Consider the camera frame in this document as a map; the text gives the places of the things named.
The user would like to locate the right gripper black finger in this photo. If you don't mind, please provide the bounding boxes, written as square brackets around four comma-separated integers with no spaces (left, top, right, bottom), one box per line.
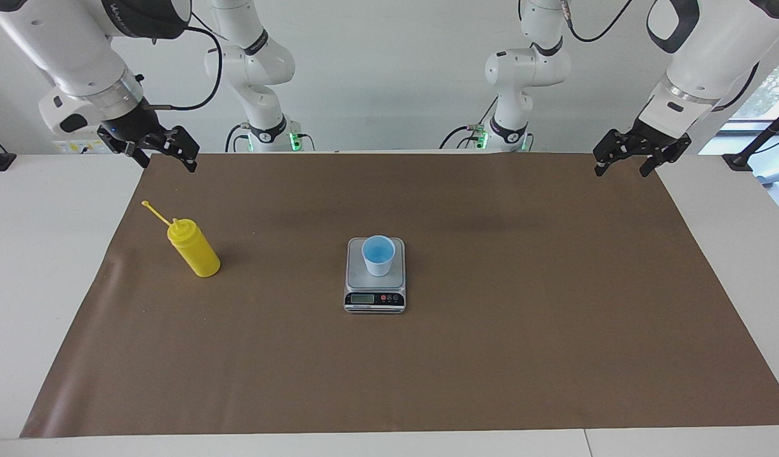
[150,126,200,173]
[98,127,150,169]

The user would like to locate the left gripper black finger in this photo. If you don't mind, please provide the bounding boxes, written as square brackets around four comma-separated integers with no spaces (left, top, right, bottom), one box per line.
[639,135,692,177]
[594,130,643,177]

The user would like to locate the yellow squeeze bottle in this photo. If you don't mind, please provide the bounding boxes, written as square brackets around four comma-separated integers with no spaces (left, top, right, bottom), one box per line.
[141,201,221,278]

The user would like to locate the light blue cup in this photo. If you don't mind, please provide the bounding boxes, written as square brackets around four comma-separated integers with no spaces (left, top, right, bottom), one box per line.
[362,235,396,277]

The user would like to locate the silver digital kitchen scale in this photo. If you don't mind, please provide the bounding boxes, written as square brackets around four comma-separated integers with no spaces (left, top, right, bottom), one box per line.
[344,237,407,314]

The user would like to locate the black stand with pole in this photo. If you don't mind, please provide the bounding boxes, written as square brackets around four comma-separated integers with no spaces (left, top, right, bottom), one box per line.
[723,102,779,172]

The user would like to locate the brown table mat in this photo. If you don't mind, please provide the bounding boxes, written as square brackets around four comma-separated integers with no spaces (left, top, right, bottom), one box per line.
[20,152,779,439]

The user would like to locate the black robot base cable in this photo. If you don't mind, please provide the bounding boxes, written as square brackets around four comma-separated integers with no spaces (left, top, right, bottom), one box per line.
[440,95,498,150]
[225,123,251,153]

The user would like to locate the white wall power outlet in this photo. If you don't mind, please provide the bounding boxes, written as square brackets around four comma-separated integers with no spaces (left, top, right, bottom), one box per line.
[52,135,105,155]

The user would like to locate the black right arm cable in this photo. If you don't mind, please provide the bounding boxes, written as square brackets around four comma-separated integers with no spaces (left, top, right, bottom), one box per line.
[142,25,224,112]

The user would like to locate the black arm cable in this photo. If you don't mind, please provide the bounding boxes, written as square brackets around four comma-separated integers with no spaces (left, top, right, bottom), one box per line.
[142,25,224,112]
[564,0,638,45]

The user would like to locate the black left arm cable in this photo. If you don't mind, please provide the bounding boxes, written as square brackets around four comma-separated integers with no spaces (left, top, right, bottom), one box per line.
[564,0,638,45]

